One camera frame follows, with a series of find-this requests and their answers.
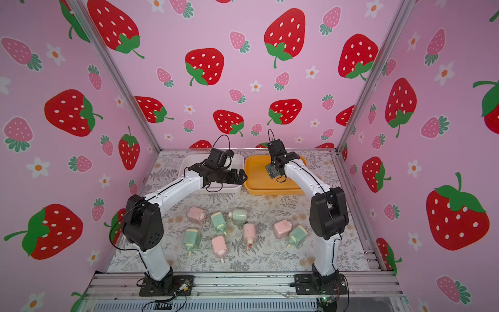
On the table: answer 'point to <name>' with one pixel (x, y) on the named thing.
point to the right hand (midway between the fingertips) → (291, 163)
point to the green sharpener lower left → (191, 240)
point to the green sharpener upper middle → (219, 222)
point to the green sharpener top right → (238, 215)
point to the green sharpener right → (297, 236)
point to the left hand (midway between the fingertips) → (241, 176)
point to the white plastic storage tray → (189, 160)
